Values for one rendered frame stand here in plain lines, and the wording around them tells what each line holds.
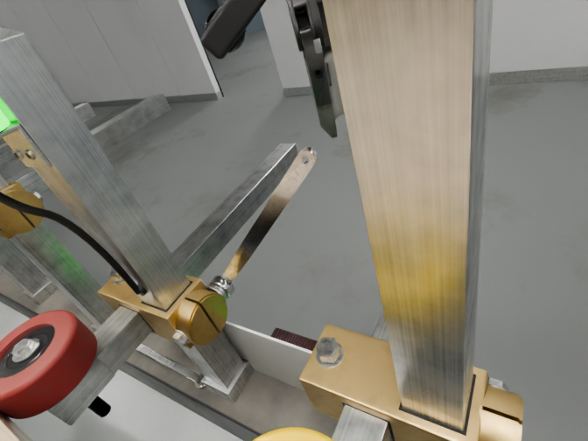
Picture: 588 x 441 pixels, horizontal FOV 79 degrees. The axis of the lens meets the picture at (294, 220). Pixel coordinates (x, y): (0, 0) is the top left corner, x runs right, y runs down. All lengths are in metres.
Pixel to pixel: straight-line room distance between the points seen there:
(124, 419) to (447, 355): 0.55
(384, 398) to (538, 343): 1.09
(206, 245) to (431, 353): 0.30
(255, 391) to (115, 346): 0.17
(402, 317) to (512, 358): 1.12
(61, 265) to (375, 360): 0.44
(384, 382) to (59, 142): 0.27
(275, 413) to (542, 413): 0.89
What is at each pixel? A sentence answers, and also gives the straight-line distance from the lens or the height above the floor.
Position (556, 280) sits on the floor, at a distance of 1.50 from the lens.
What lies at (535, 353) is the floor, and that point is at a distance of 1.31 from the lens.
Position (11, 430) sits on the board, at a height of 0.90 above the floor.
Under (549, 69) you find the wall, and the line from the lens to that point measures 2.93.
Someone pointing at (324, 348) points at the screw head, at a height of 0.87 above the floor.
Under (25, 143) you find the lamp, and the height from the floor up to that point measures 1.04.
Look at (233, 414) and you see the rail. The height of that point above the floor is 0.70.
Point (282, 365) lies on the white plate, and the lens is 0.42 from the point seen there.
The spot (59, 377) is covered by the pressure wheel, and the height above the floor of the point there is 0.89.
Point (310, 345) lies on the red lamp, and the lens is 0.48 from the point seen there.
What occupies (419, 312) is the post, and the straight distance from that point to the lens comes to 0.16.
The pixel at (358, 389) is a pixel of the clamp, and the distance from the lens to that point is 0.26.
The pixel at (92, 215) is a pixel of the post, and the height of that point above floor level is 0.98.
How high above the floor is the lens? 1.09
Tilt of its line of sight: 36 degrees down
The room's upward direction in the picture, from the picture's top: 19 degrees counter-clockwise
